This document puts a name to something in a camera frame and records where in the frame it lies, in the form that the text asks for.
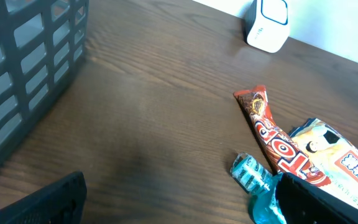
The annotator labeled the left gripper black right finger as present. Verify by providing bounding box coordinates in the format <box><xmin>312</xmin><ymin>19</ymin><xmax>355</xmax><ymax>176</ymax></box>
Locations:
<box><xmin>275</xmin><ymin>173</ymin><xmax>358</xmax><ymax>224</ymax></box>

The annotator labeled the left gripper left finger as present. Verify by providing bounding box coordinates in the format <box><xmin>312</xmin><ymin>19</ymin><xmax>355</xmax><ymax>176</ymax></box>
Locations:
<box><xmin>0</xmin><ymin>171</ymin><xmax>87</xmax><ymax>224</ymax></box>

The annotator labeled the blue Listerine mouthwash bottle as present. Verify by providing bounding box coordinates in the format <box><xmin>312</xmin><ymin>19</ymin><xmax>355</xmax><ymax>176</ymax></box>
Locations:
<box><xmin>230</xmin><ymin>152</ymin><xmax>287</xmax><ymax>224</ymax></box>

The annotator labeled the orange Top snack bar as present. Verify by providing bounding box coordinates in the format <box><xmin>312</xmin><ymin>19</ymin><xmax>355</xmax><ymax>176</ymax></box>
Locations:
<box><xmin>233</xmin><ymin>85</ymin><xmax>331</xmax><ymax>187</ymax></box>

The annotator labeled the wet wipes packet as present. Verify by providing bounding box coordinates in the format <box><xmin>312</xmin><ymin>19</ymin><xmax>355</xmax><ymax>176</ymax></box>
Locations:
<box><xmin>288</xmin><ymin>118</ymin><xmax>358</xmax><ymax>209</ymax></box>

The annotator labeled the white barcode scanner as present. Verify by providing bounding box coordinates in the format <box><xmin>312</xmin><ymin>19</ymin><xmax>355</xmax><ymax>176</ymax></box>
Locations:
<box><xmin>244</xmin><ymin>0</ymin><xmax>290</xmax><ymax>53</ymax></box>

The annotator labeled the grey plastic shopping basket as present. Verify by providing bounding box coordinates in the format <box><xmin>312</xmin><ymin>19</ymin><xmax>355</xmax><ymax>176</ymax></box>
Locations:
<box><xmin>0</xmin><ymin>0</ymin><xmax>90</xmax><ymax>167</ymax></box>

